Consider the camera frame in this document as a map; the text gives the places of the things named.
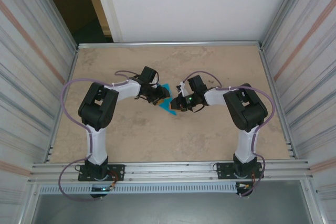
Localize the blue cloth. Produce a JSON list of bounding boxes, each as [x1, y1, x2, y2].
[[154, 83, 180, 116]]

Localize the grey metal sheet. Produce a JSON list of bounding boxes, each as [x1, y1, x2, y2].
[[25, 182, 316, 224]]

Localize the small controller board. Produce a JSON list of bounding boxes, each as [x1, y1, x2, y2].
[[235, 182, 253, 197], [90, 185, 114, 199]]

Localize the translucent corrugated side panel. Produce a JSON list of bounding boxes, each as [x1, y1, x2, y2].
[[0, 0, 79, 224], [258, 0, 336, 224]]

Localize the aluminium frame rail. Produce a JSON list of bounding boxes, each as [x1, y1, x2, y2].
[[77, 40, 264, 49], [258, 42, 300, 159], [43, 44, 80, 164]]

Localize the wide aluminium extrusion rail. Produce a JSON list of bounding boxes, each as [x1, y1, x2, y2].
[[27, 158, 315, 186]]

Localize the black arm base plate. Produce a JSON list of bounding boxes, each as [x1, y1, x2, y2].
[[215, 161, 263, 182], [78, 164, 125, 182]]

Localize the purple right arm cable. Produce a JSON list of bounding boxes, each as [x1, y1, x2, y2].
[[182, 70, 275, 198]]

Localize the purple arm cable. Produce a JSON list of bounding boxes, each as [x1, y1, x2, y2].
[[58, 70, 142, 201], [182, 70, 275, 198]]

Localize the slotted grey cable duct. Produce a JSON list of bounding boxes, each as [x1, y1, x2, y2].
[[38, 183, 238, 195]]

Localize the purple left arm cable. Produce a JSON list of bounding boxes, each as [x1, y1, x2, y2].
[[58, 70, 142, 201]]

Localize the white door frame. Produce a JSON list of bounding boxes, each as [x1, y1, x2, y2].
[[80, 0, 124, 44]]

